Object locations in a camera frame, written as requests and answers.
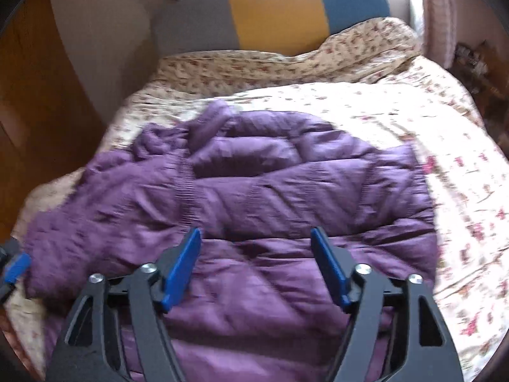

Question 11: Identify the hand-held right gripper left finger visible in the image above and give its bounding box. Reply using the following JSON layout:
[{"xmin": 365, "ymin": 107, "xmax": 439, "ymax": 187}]
[{"xmin": 45, "ymin": 228, "xmax": 202, "ymax": 382}]

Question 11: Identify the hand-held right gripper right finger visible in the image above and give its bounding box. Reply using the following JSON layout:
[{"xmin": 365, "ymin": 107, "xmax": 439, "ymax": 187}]
[{"xmin": 310, "ymin": 227, "xmax": 464, "ymax": 382}]

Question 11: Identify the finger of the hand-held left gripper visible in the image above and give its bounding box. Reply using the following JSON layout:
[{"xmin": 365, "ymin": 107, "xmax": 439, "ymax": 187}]
[{"xmin": 0, "ymin": 239, "xmax": 32, "ymax": 300}]

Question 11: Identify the purple down jacket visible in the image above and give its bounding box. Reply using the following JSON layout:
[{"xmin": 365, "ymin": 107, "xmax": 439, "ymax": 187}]
[{"xmin": 24, "ymin": 99, "xmax": 440, "ymax": 382}]

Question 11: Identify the white pink-blossom bed cover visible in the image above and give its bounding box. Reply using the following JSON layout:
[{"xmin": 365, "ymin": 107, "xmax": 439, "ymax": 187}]
[{"xmin": 0, "ymin": 56, "xmax": 507, "ymax": 382}]

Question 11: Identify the wooden wardrobe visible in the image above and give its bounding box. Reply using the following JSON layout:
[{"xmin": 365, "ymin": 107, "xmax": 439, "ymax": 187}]
[{"xmin": 0, "ymin": 0, "xmax": 105, "ymax": 243}]

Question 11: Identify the beige small-flower quilt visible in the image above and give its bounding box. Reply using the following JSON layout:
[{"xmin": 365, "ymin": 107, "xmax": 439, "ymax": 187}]
[{"xmin": 157, "ymin": 17, "xmax": 423, "ymax": 85}]

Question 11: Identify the cluttered wooden table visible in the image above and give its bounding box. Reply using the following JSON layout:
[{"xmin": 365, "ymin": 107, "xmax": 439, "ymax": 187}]
[{"xmin": 452, "ymin": 40, "xmax": 509, "ymax": 132}]

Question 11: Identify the grey yellow teal headboard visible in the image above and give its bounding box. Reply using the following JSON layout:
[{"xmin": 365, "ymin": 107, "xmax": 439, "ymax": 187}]
[{"xmin": 153, "ymin": 0, "xmax": 392, "ymax": 55}]

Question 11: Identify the pink ruffled curtain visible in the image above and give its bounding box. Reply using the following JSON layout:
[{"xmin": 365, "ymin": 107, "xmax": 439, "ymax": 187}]
[{"xmin": 417, "ymin": 0, "xmax": 459, "ymax": 69}]

